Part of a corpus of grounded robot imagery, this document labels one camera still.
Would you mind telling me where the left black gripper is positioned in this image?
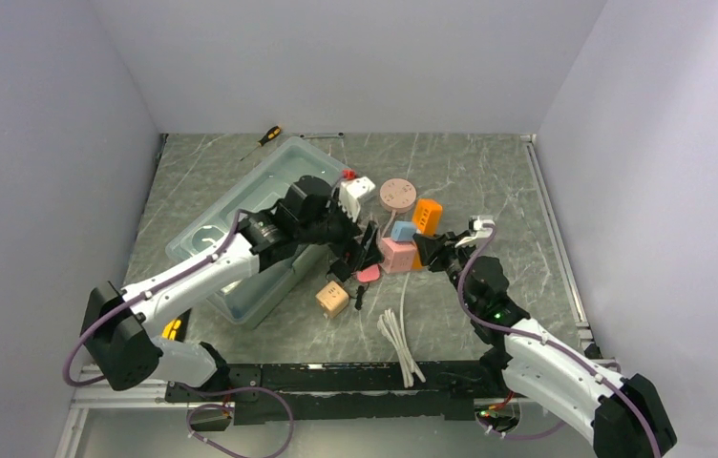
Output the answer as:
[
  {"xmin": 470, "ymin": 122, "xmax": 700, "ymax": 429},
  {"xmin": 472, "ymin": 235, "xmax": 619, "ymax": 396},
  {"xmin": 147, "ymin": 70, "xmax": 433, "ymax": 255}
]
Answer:
[{"xmin": 297, "ymin": 190, "xmax": 384, "ymax": 270}]

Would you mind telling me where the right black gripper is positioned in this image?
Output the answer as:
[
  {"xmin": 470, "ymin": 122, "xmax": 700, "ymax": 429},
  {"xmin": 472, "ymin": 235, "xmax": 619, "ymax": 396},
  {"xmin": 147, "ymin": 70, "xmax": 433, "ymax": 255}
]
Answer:
[{"xmin": 413, "ymin": 230, "xmax": 479, "ymax": 312}]

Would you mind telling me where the dark pink plug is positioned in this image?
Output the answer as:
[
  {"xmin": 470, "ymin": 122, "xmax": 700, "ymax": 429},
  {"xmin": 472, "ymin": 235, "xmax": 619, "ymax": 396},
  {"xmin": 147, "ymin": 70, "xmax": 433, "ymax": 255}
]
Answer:
[{"xmin": 355, "ymin": 264, "xmax": 381, "ymax": 283}]

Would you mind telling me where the black power adapter plug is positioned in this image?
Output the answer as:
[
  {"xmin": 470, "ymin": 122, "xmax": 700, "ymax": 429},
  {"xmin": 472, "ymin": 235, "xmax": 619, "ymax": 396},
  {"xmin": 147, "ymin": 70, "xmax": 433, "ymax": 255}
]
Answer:
[{"xmin": 327, "ymin": 259, "xmax": 355, "ymax": 283}]

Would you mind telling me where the orange power strip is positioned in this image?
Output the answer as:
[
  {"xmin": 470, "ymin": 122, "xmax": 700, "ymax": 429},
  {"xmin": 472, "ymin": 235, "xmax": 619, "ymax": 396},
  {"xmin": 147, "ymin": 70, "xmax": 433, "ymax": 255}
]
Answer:
[{"xmin": 412, "ymin": 198, "xmax": 443, "ymax": 236}]

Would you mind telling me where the beige cube socket adapter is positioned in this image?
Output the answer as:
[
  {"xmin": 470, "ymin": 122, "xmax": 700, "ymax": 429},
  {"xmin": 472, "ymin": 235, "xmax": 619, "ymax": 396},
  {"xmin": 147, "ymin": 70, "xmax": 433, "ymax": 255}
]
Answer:
[{"xmin": 315, "ymin": 281, "xmax": 350, "ymax": 319}]

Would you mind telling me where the round pink power socket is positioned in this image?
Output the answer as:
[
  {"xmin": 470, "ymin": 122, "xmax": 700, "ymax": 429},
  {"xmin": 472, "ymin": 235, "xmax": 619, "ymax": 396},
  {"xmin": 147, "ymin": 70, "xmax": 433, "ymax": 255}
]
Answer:
[{"xmin": 379, "ymin": 177, "xmax": 417, "ymax": 214}]

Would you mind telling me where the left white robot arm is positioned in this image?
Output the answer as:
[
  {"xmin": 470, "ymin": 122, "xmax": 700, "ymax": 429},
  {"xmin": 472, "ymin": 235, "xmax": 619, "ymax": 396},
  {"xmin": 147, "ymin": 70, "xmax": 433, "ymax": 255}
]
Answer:
[{"xmin": 79, "ymin": 176, "xmax": 378, "ymax": 401}]

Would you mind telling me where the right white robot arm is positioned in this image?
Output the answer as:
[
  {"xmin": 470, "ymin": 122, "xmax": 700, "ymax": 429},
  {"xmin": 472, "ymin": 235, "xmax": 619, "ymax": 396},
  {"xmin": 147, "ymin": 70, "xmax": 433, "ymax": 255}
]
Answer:
[{"xmin": 414, "ymin": 232, "xmax": 678, "ymax": 457}]

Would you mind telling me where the pink square socket adapter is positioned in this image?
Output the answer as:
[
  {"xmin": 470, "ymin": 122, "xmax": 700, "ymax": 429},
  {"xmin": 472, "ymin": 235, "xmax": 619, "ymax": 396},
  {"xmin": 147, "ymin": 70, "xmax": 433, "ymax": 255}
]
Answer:
[{"xmin": 379, "ymin": 238, "xmax": 417, "ymax": 274}]

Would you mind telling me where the blue small adapter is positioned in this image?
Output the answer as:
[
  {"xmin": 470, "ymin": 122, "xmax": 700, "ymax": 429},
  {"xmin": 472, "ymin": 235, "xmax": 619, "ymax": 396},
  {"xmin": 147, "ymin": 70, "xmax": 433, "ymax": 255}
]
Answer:
[{"xmin": 390, "ymin": 220, "xmax": 418, "ymax": 243}]

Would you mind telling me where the clear plastic storage box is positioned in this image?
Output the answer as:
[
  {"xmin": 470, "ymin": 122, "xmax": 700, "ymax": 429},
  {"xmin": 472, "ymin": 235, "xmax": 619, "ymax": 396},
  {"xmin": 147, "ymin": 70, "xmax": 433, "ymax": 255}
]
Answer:
[{"xmin": 166, "ymin": 138, "xmax": 348, "ymax": 329}]

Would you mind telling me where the small orange black screwdriver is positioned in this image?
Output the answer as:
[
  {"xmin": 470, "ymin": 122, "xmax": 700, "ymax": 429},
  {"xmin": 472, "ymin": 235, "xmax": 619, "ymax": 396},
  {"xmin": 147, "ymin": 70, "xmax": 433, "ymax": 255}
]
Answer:
[{"xmin": 239, "ymin": 125, "xmax": 283, "ymax": 161}]

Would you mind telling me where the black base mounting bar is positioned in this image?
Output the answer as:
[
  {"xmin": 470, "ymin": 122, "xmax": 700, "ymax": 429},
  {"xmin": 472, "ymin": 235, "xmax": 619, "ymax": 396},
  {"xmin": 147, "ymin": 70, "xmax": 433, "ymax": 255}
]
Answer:
[{"xmin": 165, "ymin": 360, "xmax": 510, "ymax": 426}]

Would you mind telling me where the yellow black screwdriver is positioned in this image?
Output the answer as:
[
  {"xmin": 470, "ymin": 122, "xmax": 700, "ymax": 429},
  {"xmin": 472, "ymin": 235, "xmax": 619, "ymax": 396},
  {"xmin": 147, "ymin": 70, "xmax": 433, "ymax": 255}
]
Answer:
[{"xmin": 161, "ymin": 318, "xmax": 186, "ymax": 342}]

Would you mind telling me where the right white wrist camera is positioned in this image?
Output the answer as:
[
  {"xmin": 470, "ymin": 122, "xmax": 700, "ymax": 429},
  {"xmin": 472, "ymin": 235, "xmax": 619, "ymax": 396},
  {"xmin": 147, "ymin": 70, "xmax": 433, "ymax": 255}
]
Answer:
[{"xmin": 454, "ymin": 215, "xmax": 496, "ymax": 248}]

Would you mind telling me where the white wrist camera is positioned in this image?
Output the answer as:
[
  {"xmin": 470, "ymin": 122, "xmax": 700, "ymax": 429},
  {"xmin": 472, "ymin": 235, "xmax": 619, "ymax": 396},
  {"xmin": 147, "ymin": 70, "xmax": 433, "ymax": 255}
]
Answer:
[
  {"xmin": 337, "ymin": 177, "xmax": 376, "ymax": 222},
  {"xmin": 454, "ymin": 215, "xmax": 496, "ymax": 248}
]

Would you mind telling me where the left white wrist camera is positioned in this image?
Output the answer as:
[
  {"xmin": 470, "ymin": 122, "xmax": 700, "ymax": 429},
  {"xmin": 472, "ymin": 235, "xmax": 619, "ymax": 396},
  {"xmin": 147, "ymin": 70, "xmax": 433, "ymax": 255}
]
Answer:
[{"xmin": 337, "ymin": 177, "xmax": 376, "ymax": 222}]

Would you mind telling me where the white coiled cable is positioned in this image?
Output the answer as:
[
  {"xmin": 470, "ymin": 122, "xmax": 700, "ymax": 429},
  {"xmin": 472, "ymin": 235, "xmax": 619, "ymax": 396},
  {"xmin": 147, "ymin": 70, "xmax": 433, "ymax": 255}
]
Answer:
[{"xmin": 376, "ymin": 273, "xmax": 428, "ymax": 389}]

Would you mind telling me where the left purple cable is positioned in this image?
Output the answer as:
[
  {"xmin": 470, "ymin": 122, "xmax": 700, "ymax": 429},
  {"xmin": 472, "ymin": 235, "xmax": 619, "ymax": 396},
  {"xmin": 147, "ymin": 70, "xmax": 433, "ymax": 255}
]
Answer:
[{"xmin": 61, "ymin": 208, "xmax": 253, "ymax": 388}]

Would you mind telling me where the aluminium frame rail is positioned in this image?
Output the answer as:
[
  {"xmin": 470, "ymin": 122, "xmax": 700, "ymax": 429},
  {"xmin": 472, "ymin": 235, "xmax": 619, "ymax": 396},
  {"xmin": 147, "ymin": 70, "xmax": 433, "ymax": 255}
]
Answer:
[{"xmin": 54, "ymin": 379, "xmax": 174, "ymax": 458}]

